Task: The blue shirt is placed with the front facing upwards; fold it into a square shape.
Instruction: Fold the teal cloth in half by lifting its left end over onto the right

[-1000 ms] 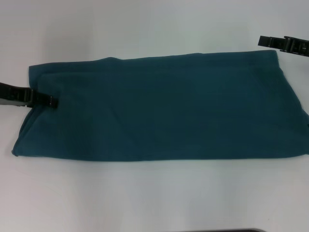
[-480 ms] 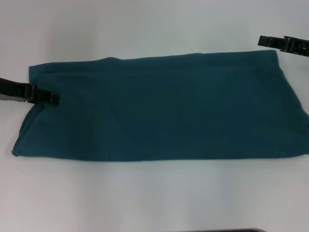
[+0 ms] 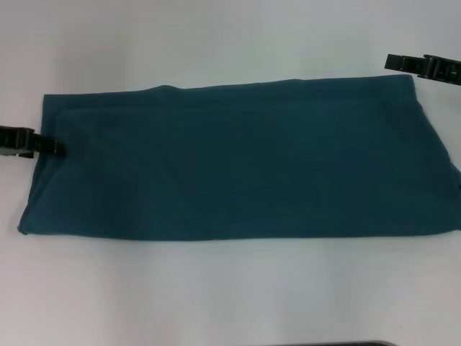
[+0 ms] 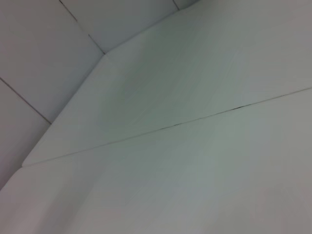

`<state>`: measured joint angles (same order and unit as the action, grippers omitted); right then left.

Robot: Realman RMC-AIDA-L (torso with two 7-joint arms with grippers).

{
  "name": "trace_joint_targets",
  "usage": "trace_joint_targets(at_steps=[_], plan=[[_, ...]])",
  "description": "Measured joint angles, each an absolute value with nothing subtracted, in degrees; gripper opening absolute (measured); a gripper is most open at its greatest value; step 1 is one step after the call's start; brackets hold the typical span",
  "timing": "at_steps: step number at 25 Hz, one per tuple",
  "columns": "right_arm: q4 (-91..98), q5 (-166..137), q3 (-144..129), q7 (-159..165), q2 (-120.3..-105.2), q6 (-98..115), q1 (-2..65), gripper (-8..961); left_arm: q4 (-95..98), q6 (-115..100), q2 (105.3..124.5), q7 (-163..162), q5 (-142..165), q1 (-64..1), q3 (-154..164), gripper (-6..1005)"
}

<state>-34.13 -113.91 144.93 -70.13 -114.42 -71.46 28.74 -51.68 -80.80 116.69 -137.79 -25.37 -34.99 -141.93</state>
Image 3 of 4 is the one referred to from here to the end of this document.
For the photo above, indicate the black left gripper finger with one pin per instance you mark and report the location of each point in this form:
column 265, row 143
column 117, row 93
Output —
column 32, row 144

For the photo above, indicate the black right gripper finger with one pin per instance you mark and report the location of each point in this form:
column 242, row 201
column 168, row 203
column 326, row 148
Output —
column 421, row 66

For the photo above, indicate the teal T-shirt with FREE print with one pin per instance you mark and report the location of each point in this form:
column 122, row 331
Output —
column 237, row 162

